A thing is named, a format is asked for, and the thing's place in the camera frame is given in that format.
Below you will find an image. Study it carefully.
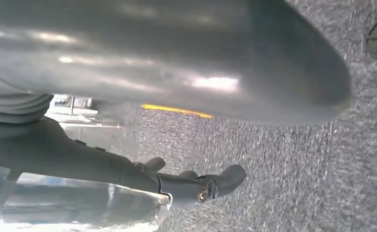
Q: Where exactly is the yellow floor tape rectangle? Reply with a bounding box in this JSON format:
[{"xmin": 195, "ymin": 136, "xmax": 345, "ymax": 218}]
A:
[{"xmin": 140, "ymin": 102, "xmax": 213, "ymax": 119}]

